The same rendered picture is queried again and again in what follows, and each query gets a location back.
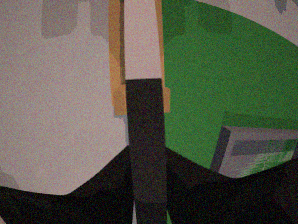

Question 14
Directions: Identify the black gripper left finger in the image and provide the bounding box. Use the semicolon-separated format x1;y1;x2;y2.
0;145;134;224

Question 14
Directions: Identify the green rectangular mat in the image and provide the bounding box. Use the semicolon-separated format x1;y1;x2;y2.
161;0;298;169

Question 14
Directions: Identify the red putter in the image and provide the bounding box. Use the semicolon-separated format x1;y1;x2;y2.
124;0;168;224

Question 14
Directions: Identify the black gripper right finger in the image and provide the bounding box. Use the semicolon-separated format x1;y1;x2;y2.
165;147;298;224

